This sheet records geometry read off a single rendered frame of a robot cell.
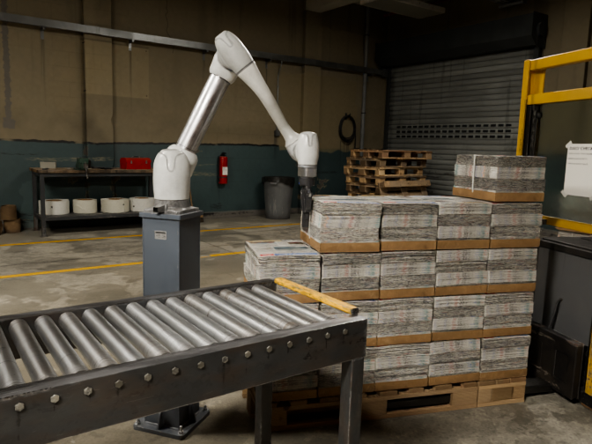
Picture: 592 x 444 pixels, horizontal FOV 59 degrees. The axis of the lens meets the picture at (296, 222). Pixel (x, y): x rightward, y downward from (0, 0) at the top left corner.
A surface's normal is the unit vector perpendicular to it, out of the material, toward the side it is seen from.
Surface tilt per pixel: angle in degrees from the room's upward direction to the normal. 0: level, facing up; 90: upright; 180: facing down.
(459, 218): 90
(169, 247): 90
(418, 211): 90
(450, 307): 90
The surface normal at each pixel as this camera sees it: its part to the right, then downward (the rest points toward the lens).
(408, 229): 0.25, 0.14
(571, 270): -0.96, 0.01
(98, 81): 0.58, 0.13
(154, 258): -0.32, 0.12
